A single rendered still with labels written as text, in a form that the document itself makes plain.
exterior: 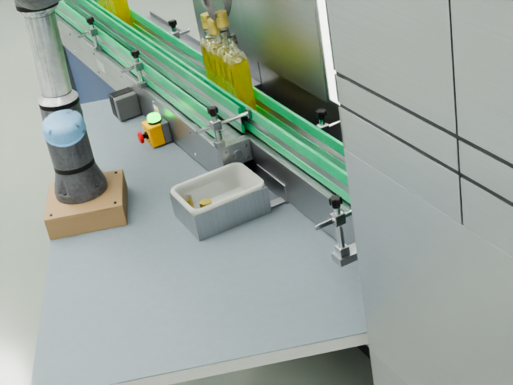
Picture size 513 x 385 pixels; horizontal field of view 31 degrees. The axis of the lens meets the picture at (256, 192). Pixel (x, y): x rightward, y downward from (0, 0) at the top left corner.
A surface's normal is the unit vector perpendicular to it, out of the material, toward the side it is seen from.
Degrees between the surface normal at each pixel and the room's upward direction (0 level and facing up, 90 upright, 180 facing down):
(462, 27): 90
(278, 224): 0
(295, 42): 90
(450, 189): 90
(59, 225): 90
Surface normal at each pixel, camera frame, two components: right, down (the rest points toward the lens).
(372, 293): -0.87, 0.36
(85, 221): 0.12, 0.48
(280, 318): -0.16, -0.85
